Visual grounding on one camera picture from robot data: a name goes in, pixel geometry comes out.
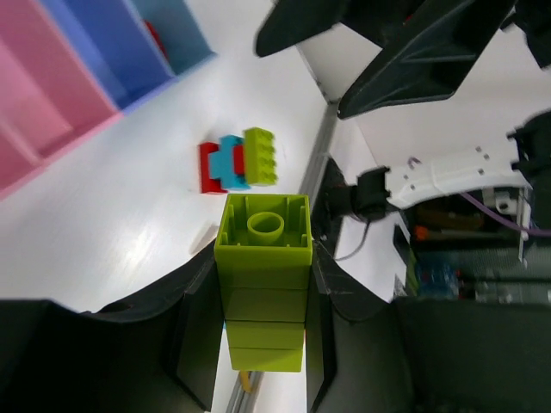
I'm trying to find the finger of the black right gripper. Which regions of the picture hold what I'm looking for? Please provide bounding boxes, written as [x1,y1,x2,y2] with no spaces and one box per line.
[255,0,344,58]
[338,0,516,120]

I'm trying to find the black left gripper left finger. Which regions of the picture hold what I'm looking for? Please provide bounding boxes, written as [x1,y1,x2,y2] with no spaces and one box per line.
[1,247,223,412]

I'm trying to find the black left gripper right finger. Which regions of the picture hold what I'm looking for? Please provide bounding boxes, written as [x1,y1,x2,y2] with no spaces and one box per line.
[307,244,550,412]

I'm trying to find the green 2x4 lego brick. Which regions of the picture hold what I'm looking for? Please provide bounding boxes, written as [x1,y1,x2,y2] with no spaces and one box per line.
[244,127,278,186]

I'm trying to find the green lego brick stack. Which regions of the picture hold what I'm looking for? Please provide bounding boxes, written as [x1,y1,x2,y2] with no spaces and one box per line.
[214,194,313,373]

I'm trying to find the teal lego brick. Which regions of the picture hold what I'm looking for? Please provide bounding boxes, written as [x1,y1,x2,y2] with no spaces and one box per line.
[208,135,251,190]

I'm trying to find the red lego base brick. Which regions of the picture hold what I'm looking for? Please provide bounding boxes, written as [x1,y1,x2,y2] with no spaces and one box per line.
[198,142,250,194]

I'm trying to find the red curved lego brick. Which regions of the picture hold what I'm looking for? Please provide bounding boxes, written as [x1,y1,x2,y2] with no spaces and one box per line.
[144,20,168,59]

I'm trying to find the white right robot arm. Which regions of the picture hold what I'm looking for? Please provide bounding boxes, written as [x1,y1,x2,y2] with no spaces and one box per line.
[255,1,550,222]

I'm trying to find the light blue bin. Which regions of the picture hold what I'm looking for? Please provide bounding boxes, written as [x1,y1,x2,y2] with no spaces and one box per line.
[133,0,215,77]

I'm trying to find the small pink bin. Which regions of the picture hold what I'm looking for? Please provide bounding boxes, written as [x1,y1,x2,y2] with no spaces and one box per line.
[0,0,124,167]

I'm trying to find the large pink bin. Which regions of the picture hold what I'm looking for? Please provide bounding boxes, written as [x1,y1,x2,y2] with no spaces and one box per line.
[1,52,42,199]

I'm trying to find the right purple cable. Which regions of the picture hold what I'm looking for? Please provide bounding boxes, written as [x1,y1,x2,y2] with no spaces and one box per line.
[460,191,551,240]

